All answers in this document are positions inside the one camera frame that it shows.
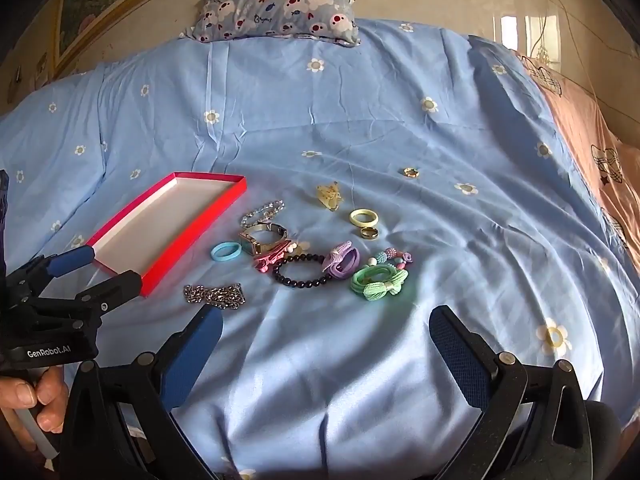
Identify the yellow translucent hair claw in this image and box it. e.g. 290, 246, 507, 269
317, 181, 343, 211

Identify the yellow plastic ring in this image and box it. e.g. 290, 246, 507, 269
348, 207, 380, 229

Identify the blue floral bed sheet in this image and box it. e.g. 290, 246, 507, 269
1, 21, 639, 479

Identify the gold bracelet watch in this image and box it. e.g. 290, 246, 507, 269
239, 222, 288, 257

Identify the red shallow box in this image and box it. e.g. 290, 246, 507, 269
87, 172, 247, 297

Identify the blue hair tie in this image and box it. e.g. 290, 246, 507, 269
209, 240, 244, 264

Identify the red hair clip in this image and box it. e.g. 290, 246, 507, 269
253, 240, 310, 273

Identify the blue patterned pillow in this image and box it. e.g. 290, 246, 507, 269
184, 0, 359, 48

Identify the black bead bracelet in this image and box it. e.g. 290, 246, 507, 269
271, 252, 334, 290

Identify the pastel crystal bead bracelet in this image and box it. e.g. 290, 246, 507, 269
240, 199, 286, 228

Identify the purple bow hair tie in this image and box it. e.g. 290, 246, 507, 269
321, 239, 362, 280

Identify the green bow hair tie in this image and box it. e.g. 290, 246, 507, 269
348, 263, 410, 302

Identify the pink cartoon blanket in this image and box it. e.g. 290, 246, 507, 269
518, 54, 639, 264

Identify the colourful bead bracelet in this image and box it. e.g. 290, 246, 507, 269
366, 246, 414, 271

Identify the silver chain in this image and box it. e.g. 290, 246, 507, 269
182, 282, 248, 311

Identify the white charging cable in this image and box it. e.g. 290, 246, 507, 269
529, 0, 609, 126

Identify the left hand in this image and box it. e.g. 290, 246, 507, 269
1, 366, 68, 453

